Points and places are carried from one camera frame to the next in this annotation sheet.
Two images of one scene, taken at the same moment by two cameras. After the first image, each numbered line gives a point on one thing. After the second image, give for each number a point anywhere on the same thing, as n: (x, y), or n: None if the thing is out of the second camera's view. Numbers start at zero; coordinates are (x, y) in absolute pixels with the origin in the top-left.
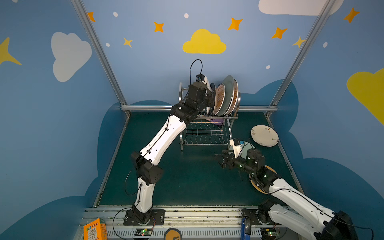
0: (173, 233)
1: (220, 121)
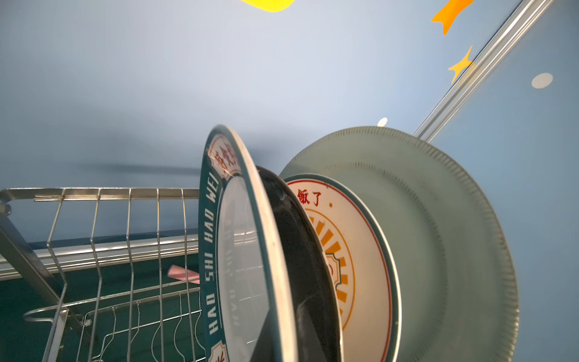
0: None
1: (183, 274)
